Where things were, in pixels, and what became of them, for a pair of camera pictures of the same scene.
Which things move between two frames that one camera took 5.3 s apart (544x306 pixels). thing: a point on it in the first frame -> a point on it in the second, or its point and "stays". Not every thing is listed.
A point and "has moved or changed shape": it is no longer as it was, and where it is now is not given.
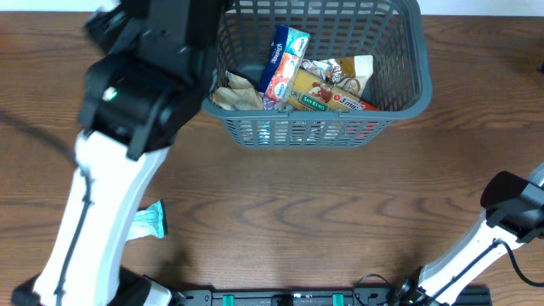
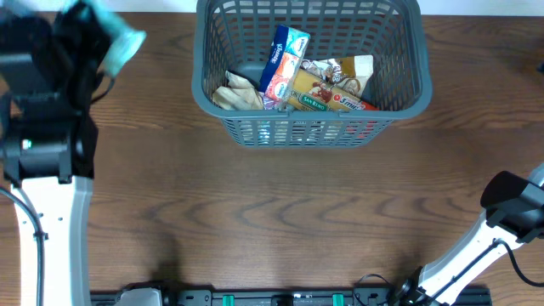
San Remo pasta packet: x=311 y=93 stays
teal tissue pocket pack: x=148 y=221 has moved or changed shape
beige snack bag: x=239 y=94 stays
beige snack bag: x=327 y=70 stays
